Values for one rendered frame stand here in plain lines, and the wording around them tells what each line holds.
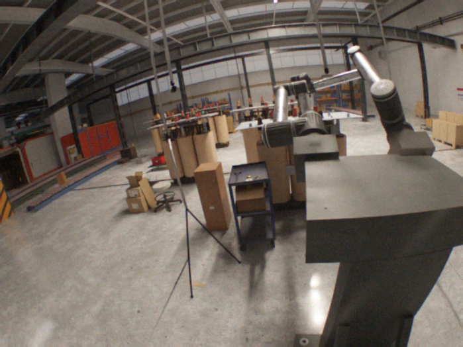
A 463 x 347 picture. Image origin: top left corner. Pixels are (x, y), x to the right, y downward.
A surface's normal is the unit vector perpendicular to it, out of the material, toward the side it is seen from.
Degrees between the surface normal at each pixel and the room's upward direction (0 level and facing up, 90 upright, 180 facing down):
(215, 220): 90
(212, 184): 90
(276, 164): 90
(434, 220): 90
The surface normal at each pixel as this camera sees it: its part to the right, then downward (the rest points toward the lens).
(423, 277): -0.31, 0.36
